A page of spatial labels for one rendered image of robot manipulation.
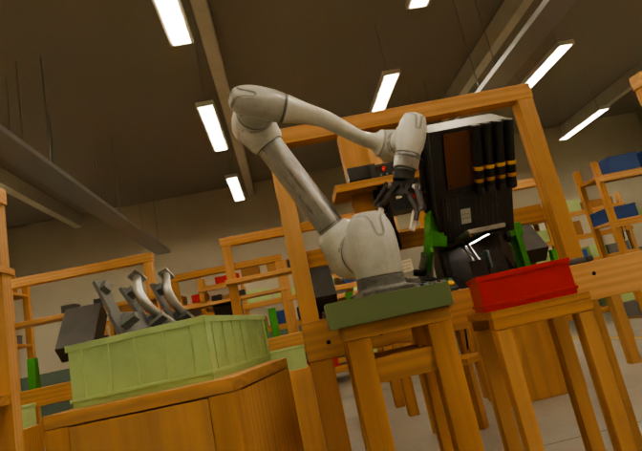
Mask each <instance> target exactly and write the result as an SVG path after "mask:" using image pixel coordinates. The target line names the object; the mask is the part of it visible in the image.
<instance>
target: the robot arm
mask: <svg viewBox="0 0 642 451"><path fill-rule="evenodd" d="M228 104H229V107H230V108H231V110H232V111H233V116H232V122H231V127H232V132H233V134H234V136H235V138H236V139H237V141H238V142H240V143H241V144H243V145H244V146H245V147H247V148H248V149H249V150H250V151H251V152H252V153H254V154H256V155H260V157H261V158H262V159H263V161H264V162H265V163H266V165H267V166H268V168H269V169H270V170H271V172H272V173H273V174H274V175H275V177H276V178H277V179H278V181H279V182H280V183H281V185H282V186H284V188H285V189H286V190H287V192H288V193H289V195H290V196H291V197H292V199H293V200H294V201H295V203H296V204H297V205H298V207H299V208H300V209H301V211H302V212H303V213H304V214H305V216H306V217H307V218H308V220H309V221H310V223H311V224H312V225H313V227H314V228H315V229H316V231H317V232H318V233H319V235H320V237H319V246H320V248H321V250H322V251H323V253H324V255H325V257H326V259H327V261H328V265H329V267H330V269H331V270H332V272H333V273H335V274H336V275H337V276H339V277H341V278H344V279H349V280H353V279H356V284H357V293H356V294H354V295H352V296H350V299H355V298H359V297H365V296H370V295H375V294H380V293H385V292H390V291H395V290H404V289H409V288H414V287H418V285H420V279H419V278H407V277H404V274H403V270H402V264H401V257H400V252H399V247H398V243H397V239H396V234H395V230H394V228H393V226H392V224H391V222H390V221H389V219H388V218H387V217H386V216H385V214H384V208H383V207H384V206H385V205H386V204H387V203H388V202H389V201H390V200H391V199H392V198H393V197H395V196H396V195H397V196H401V195H402V196H407V197H408V199H409V201H410V203H411V204H412V206H413V208H414V210H412V216H411V221H410V226H409V230H412V231H415V227H416V222H417V221H418V218H419V213H420V211H425V210H426V207H425V204H424V201H423V198H422V194H421V185H420V184H419V183H416V184H413V182H414V179H415V174H416V173H415V172H417V170H418V165H419V160H420V155H421V152H422V150H423V147H424V144H425V140H426V132H427V125H426V118H425V116H423V115H422V114H420V113H416V112H410V113H405V114H404V116H403V117H402V119H401V120H400V122H399V125H398V127H397V128H396V129H395V130H382V129H381V130H379V131H378V132H376V133H369V132H365V131H362V130H360V129H358V128H356V127H355V126H353V125H351V124H350V123H348V122H347V121H346V120H344V119H342V118H340V117H338V116H337V115H335V114H333V113H331V112H329V111H327V110H324V109H322V108H319V107H317V106H314V105H311V104H309V103H307V102H305V101H303V100H300V99H298V98H296V97H293V96H291V95H288V94H285V93H282V92H279V91H277V90H274V89H270V88H267V87H263V86H257V85H239V86H236V87H235V88H233V89H232V90H231V93H230V96H229V100H228ZM277 122H280V123H297V124H308V125H314V126H318V127H321V128H324V129H326V130H329V131H331V132H333V133H335V134H336V135H338V136H340V137H342V138H344V139H346V140H350V141H352V142H354V143H356V144H359V145H361V146H364V147H367V148H369V149H371V150H372V151H373V152H374V154H375V155H376V156H378V157H380V158H381V159H383V160H384V161H393V162H394V168H395V171H394V176H393V182H392V183H387V182H385V183H384V185H383V188H382V189H381V191H380V193H379V194H378V196H377V197H376V199H375V200H374V202H373V205H374V206H376V210H374V211H367V212H361V213H357V214H354V215H353V216H352V218H351V219H346V218H344V219H342V218H341V217H340V215H339V214H338V213H337V212H336V210H335V209H334V208H333V206H332V205H331V203H330V202H329V201H328V199H327V198H326V197H325V195H324V194H323V193H322V191H321V190H320V189H319V187H318V186H317V185H316V184H315V182H314V181H313V180H312V178H311V177H310V175H309V174H308V173H307V171H306V170H305V169H304V167H303V166H302V165H301V163H300V162H299V161H298V160H297V159H296V158H295V157H294V155H293V154H292V153H291V151H290V150H289V148H288V147H287V146H286V144H285V143H284V142H283V140H282V139H281V137H282V135H281V131H280V129H279V127H278V125H277ZM391 187H392V189H391V190H390V191H389V189H390V188H391ZM413 188H414V189H415V192H416V195H417V202H418V204H417V202H416V200H415V198H414V197H413V194H412V192H411V190H412V189H413ZM388 191H389V193H388ZM387 193H388V194H387ZM386 194H387V195H386Z"/></svg>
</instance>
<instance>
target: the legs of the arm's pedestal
mask: <svg viewBox="0 0 642 451"><path fill-rule="evenodd" d="M411 331H412V335H413V338H414V343H415V344H413V345H408V346H404V347H399V348H395V349H391V350H387V351H382V352H377V353H374V350H373V346H372V341H371V338H370V337H365V338H360V339H356V340H352V341H348V342H345V341H342V342H343V346H344V351H345V356H346V359H347V364H348V369H349V373H350V378H351V383H352V387H353V395H354V400H355V404H356V409H357V414H358V417H359V422H360V427H361V431H362V436H363V440H364V444H365V449H366V451H396V448H395V444H394V439H393V435H392V430H391V426H390V422H389V418H388V414H387V409H386V405H385V400H384V396H383V392H382V388H381V383H382V382H386V381H391V380H395V379H400V378H404V377H408V376H416V375H420V374H422V378H423V382H424V386H425V390H426V394H427V397H428V401H429V405H430V410H431V414H432V418H433V422H434V425H435V429H436V433H437V437H438V442H439V449H440V451H484V448H483V444H482V437H481V433H480V430H479V426H478V423H477V419H476V415H475V411H474V408H473V404H472V400H471V397H470V393H469V389H468V385H467V382H466V378H465V374H464V370H463V367H462V363H461V359H460V353H459V349H458V345H457V341H456V338H455V335H454V331H453V327H452V323H451V320H450V319H448V320H444V321H439V322H435V323H431V324H426V325H422V326H417V327H413V328H411Z"/></svg>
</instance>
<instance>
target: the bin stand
mask: <svg viewBox="0 0 642 451"><path fill-rule="evenodd" d="M593 310H594V306H593V303H592V300H591V297H590V293H589V291H583V292H578V293H574V294H571V295H566V296H561V297H557V298H552V299H547V300H544V301H539V302H534V303H530V304H525V305H521V306H517V307H512V308H507V309H503V310H498V311H491V312H484V313H474V314H470V315H467V320H468V323H469V327H470V331H471V332H473V335H474V337H475V341H476V345H477V349H478V352H479V356H480V360H481V365H482V369H483V373H484V377H485V380H486V384H487V388H488V392H489V395H490V398H491V402H492V405H493V409H494V413H495V417H496V420H497V423H498V427H499V431H500V434H501V438H502V442H503V448H504V451H546V450H545V447H544V443H543V440H542V436H541V433H540V429H539V426H538V422H537V420H536V416H535V413H534V409H533V405H532V402H531V398H530V395H529V392H528V389H527V385H526V382H525V378H524V372H523V369H522V365H521V362H520V359H519V356H518V352H517V348H516V345H515V341H514V338H513V334H512V331H511V329H510V328H513V327H517V326H522V325H525V324H530V323H534V322H539V321H543V320H546V321H547V324H548V327H549V330H550V333H551V337H552V340H553V343H554V347H555V350H556V353H557V356H558V359H559V362H560V366H561V369H562V372H563V376H564V379H565V383H566V386H567V391H568V394H569V397H570V401H571V404H572V407H573V411H574V414H575V417H576V420H577V423H578V426H579V430H580V433H581V436H582V440H583V443H584V446H585V449H586V451H606V448H605V445H604V442H603V439H602V436H601V433H600V429H599V426H598V423H597V420H596V416H595V414H594V411H593V408H592V404H591V401H590V398H589V392H588V389H587V386H586V383H585V380H584V377H583V374H582V370H581V367H580V364H579V361H578V357H577V354H576V352H575V349H574V345H573V342H572V339H571V336H570V332H569V329H568V326H567V321H566V318H565V315H569V314H572V317H573V320H574V323H575V327H576V330H577V333H578V335H579V338H580V342H581V345H582V348H583V351H584V355H585V358H586V361H587V364H588V369H589V372H590V375H591V378H592V382H593V385H594V388H595V391H596V395H597V397H598V400H599V403H600V406H601V410H602V413H603V416H604V419H605V423H606V425H607V428H608V431H609V434H610V440H611V443H612V446H613V450H614V451H637V448H636V445H635V442H634V439H633V436H632V433H631V428H630V425H629V422H628V419H627V416H626V413H625V409H624V406H623V403H622V400H621V397H620V395H619V392H618V389H617V385H616V382H615V379H614V376H613V373H612V370H611V367H610V362H609V359H608V356H607V353H606V350H605V347H604V344H603V340H602V337H601V334H600V332H599V329H598V326H597V323H596V319H595V316H594V313H593ZM489 329H491V331H492V335H493V339H494V342H495V346H496V350H497V353H498V356H497V353H496V350H495V346H494V342H493V339H492V335H491V332H490V330H489ZM498 357H499V360H500V363H501V367H502V370H503V374H502V370H501V367H500V363H499V360H498ZM503 377H504V380H505V384H506V388H507V391H508V394H507V391H506V388H505V384H504V380H503ZM508 395H509V398H510V401H511V405H512V408H513V412H514V416H515V419H516V422H517V426H518V429H519V433H520V436H521V440H522V443H521V440H520V437H519V433H518V429H517V426H516V422H515V419H514V416H513V412H512V408H511V405H510V401H509V398H508ZM522 444H523V447H524V450H523V448H522Z"/></svg>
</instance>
